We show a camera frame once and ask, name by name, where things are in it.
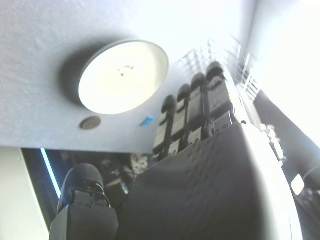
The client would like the blue block with two holes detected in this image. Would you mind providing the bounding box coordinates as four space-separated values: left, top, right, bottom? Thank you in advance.
140 114 155 127

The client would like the white robot torso column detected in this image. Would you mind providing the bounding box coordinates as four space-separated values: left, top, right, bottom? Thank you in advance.
0 147 63 240

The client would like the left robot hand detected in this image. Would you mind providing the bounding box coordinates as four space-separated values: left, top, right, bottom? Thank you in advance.
48 61 302 240

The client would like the metal wire dish rack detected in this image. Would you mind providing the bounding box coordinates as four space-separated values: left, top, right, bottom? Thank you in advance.
174 37 263 101

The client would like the brown round sandwich cookie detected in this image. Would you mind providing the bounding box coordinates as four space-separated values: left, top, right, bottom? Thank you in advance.
79 116 102 131

